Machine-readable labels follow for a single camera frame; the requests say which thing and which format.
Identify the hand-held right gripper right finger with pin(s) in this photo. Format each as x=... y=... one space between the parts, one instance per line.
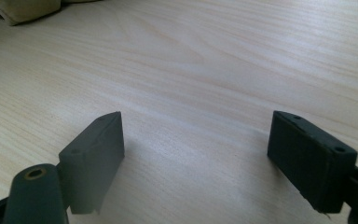
x=310 y=165

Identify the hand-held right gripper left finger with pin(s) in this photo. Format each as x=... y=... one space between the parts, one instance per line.
x=94 y=161

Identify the beige shorts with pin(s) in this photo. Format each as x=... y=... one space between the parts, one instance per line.
x=28 y=9

